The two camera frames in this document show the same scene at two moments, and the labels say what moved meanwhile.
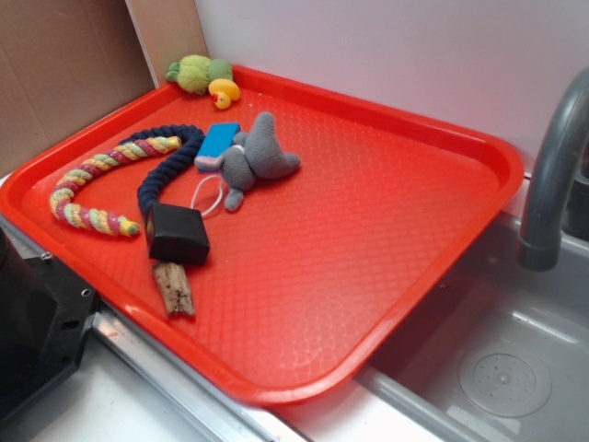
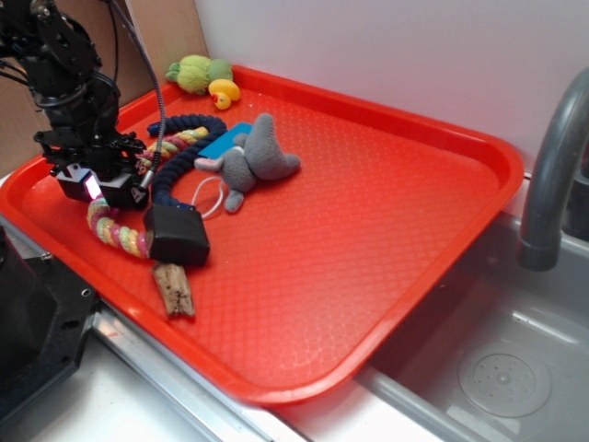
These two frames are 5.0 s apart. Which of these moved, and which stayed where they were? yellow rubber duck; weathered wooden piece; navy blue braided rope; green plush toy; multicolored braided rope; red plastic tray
Moved: navy blue braided rope; multicolored braided rope
Stayed: yellow rubber duck; green plush toy; weathered wooden piece; red plastic tray
